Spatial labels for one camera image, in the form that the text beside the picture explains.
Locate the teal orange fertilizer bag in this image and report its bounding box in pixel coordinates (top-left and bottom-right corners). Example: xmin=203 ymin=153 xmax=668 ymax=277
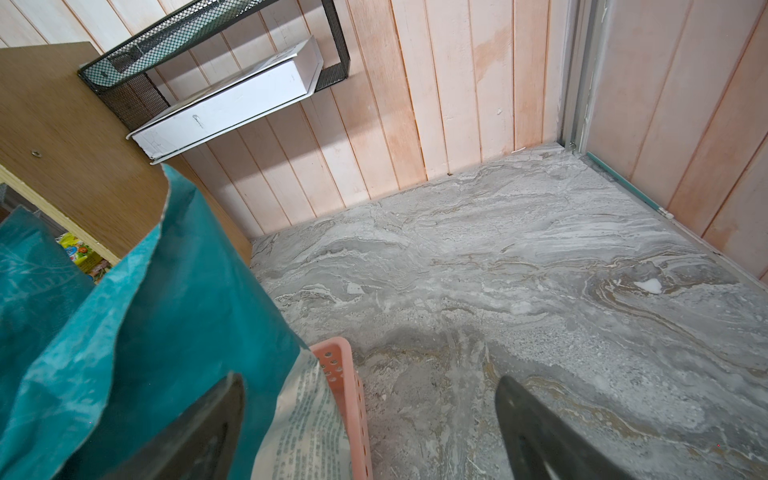
xmin=1 ymin=168 xmax=352 ymax=479

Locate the white magazine book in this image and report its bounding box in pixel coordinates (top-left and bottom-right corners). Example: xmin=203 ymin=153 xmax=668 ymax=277
xmin=127 ymin=36 xmax=323 ymax=165

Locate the yellow green fertilizer bag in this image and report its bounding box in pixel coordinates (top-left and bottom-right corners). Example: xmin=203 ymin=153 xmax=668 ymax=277
xmin=56 ymin=232 xmax=112 ymax=284

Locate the pink plastic basket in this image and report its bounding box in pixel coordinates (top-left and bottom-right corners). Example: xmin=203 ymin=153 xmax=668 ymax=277
xmin=311 ymin=337 xmax=373 ymax=480

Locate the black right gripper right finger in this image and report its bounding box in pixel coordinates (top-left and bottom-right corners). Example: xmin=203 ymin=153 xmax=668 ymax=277
xmin=494 ymin=375 xmax=631 ymax=479

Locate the black mesh wall basket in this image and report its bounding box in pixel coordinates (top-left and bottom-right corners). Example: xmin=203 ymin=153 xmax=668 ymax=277
xmin=77 ymin=0 xmax=352 ymax=132

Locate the wooden shelf unit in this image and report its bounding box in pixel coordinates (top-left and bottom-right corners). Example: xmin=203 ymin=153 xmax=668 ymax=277
xmin=0 ymin=41 xmax=253 ymax=268

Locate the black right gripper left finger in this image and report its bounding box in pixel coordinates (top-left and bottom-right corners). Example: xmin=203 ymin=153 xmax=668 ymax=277
xmin=105 ymin=372 xmax=246 ymax=479

